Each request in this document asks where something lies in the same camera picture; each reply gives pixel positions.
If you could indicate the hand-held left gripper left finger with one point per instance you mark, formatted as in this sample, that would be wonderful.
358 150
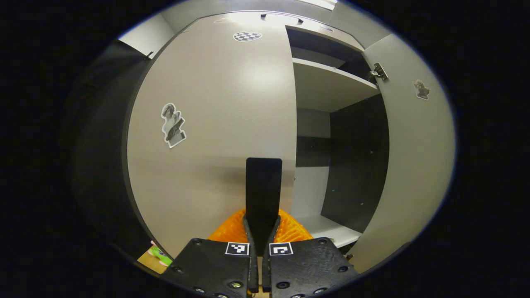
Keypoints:
211 265

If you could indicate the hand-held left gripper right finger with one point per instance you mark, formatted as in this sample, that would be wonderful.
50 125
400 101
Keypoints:
310 265

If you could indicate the grey shoe cabinet door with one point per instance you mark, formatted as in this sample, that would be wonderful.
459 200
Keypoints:
215 124
414 165

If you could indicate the grey double-door shoe cabinet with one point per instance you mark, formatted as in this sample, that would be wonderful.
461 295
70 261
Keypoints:
327 87

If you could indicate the pink green small toy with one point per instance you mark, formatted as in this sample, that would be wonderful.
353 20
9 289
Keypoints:
159 254

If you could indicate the large ceiling light panel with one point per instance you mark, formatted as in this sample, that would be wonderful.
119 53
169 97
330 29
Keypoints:
321 3

